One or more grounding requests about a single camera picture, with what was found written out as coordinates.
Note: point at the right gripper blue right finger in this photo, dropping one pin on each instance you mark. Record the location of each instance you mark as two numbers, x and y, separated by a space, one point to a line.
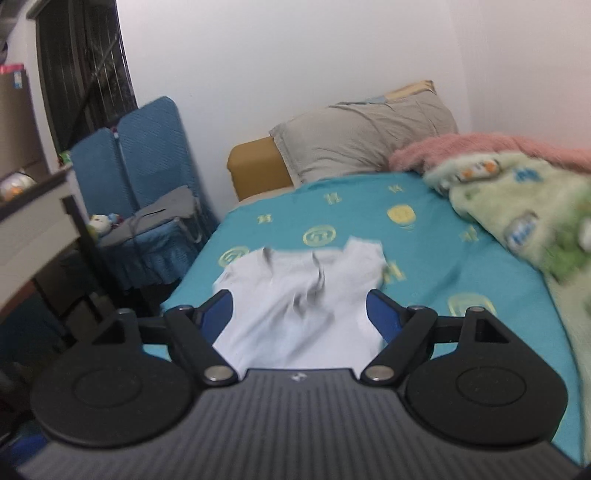
407 332

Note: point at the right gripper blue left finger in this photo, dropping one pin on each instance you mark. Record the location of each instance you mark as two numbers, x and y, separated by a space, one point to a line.
192 332

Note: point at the white t-shirt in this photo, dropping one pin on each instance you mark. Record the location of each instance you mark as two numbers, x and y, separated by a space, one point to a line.
302 309

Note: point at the blue folding chair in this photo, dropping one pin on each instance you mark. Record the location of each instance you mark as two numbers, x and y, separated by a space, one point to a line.
123 170

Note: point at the teal patterned bed sheet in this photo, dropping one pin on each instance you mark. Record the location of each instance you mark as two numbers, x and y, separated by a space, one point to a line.
434 258

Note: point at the grey cloth on chair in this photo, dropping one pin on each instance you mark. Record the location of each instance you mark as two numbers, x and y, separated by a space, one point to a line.
178 204

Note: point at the small plush toy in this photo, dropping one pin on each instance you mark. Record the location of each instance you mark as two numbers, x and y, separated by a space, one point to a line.
101 225

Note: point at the pink fluffy blanket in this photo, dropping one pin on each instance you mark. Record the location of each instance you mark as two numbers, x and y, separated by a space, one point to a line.
426 154

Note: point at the yellow headboard cushion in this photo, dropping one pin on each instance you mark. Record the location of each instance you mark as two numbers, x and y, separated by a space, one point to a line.
256 167

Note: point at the green cartoon fleece blanket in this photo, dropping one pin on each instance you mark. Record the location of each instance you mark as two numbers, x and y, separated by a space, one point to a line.
540 213

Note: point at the white black-edged desk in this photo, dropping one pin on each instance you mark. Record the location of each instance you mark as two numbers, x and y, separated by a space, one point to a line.
36 227

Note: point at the grey pillow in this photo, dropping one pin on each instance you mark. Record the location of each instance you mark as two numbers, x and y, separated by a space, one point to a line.
352 138

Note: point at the yellow pillow behind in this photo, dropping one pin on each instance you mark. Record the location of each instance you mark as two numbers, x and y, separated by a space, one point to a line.
404 92

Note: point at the brown cabinet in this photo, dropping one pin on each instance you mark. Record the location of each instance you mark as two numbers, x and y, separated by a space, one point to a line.
20 145

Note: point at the dark window grille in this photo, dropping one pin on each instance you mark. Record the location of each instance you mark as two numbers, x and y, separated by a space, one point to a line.
84 76

